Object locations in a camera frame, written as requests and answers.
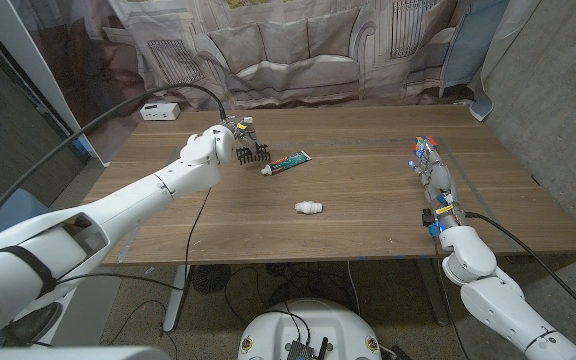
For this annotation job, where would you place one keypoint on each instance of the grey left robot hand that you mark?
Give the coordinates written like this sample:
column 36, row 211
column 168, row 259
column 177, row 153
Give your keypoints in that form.
column 243, row 134

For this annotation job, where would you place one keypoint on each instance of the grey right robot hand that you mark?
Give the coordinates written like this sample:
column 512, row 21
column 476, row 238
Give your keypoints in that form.
column 439, row 180

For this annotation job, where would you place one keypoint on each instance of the black hair clip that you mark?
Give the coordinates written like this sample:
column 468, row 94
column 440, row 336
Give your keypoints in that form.
column 253, row 153

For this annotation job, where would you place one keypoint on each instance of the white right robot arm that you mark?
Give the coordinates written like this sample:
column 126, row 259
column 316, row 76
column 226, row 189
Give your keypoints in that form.
column 493, row 300

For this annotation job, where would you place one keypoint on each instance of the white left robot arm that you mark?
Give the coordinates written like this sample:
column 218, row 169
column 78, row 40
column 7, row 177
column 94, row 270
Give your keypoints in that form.
column 118, row 200

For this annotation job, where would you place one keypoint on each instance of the green Colgate toothpaste tube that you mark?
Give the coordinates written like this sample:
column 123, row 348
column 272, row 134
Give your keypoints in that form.
column 288, row 162

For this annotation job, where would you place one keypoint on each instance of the colourful Rubik's cube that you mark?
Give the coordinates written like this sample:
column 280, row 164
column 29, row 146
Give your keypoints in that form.
column 430, row 140

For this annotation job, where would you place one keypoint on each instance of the printed sofa backdrop cloth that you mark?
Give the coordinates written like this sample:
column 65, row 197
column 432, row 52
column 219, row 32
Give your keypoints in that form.
column 288, row 50

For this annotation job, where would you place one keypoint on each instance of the grey table leg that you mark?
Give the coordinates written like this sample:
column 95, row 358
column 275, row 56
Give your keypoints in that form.
column 433, row 295

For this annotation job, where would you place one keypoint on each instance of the black round fan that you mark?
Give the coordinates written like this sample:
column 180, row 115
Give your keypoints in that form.
column 211, row 278

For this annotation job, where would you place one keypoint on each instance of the pale grey curtain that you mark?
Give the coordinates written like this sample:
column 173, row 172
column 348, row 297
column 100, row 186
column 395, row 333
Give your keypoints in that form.
column 505, row 45

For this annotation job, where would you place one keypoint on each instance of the white table leg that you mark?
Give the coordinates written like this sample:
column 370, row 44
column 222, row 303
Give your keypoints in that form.
column 175, row 300

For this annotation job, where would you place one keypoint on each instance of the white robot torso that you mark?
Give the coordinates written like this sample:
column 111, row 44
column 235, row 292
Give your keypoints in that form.
column 318, row 320

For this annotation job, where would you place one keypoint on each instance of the white panel edge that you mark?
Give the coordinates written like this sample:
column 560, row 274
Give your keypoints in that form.
column 33, row 60

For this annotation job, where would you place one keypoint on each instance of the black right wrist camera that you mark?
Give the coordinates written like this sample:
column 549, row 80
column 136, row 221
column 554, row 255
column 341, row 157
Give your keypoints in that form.
column 428, row 220

